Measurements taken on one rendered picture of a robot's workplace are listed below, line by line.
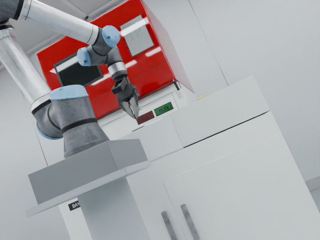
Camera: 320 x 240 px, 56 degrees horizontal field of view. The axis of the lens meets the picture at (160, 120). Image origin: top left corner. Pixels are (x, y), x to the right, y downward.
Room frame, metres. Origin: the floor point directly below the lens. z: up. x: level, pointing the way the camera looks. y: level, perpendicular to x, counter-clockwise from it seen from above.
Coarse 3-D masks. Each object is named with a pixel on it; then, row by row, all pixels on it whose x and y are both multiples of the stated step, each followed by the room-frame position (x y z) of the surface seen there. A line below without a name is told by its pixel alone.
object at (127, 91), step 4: (120, 72) 1.24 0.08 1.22; (124, 72) 1.25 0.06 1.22; (112, 76) 1.25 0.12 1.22; (116, 76) 1.24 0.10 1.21; (120, 76) 1.26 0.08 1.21; (124, 76) 1.28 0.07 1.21; (116, 80) 1.29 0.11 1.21; (128, 80) 1.30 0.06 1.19; (128, 84) 1.24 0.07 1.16; (124, 88) 1.24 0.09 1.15; (128, 88) 1.24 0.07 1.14; (132, 88) 1.27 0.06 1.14; (136, 88) 1.31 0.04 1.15; (120, 92) 1.24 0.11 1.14; (124, 92) 1.24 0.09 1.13; (128, 92) 1.24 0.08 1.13; (136, 92) 1.29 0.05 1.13; (120, 96) 1.25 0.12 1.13; (124, 96) 1.24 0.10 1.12; (128, 96) 1.24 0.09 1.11; (124, 100) 1.25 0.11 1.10; (128, 100) 1.30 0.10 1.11
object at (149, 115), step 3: (150, 111) 1.83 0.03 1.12; (144, 114) 1.84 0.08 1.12; (147, 114) 1.84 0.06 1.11; (150, 114) 1.83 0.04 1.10; (138, 117) 1.85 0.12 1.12; (141, 117) 1.85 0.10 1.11; (144, 117) 1.84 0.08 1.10; (147, 117) 1.84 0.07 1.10; (150, 117) 1.83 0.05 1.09; (138, 120) 1.85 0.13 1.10; (141, 120) 1.85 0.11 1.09; (144, 120) 1.85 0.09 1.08; (138, 123) 1.86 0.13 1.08
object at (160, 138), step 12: (168, 120) 1.18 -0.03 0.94; (132, 132) 1.21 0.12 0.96; (144, 132) 1.20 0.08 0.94; (156, 132) 1.19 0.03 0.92; (168, 132) 1.18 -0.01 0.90; (144, 144) 1.21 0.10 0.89; (156, 144) 1.20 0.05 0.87; (168, 144) 1.19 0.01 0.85; (180, 144) 1.17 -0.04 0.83; (156, 156) 1.20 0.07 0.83
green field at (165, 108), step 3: (165, 105) 1.81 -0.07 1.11; (168, 105) 1.80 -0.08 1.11; (159, 108) 1.82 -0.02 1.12; (162, 108) 1.81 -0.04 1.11; (165, 108) 1.81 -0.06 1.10; (168, 108) 1.81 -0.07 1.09; (171, 108) 1.80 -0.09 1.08; (156, 111) 1.82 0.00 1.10; (159, 111) 1.82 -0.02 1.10; (162, 111) 1.82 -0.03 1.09; (165, 111) 1.81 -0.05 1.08; (156, 114) 1.83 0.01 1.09; (159, 114) 1.82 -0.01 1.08
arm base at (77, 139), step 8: (80, 120) 0.89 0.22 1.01; (88, 120) 0.91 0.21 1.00; (96, 120) 0.94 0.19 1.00; (64, 128) 0.90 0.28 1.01; (72, 128) 0.89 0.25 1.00; (80, 128) 0.89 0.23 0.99; (88, 128) 0.90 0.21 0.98; (96, 128) 0.92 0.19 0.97; (64, 136) 0.91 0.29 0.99; (72, 136) 0.89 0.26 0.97; (80, 136) 0.88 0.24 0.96; (88, 136) 0.90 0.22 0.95; (96, 136) 0.90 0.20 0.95; (104, 136) 0.92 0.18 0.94; (64, 144) 0.92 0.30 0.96; (72, 144) 0.88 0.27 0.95; (80, 144) 0.87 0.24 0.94; (88, 144) 0.88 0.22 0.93; (96, 144) 0.89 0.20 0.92; (64, 152) 0.93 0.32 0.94; (72, 152) 0.88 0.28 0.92
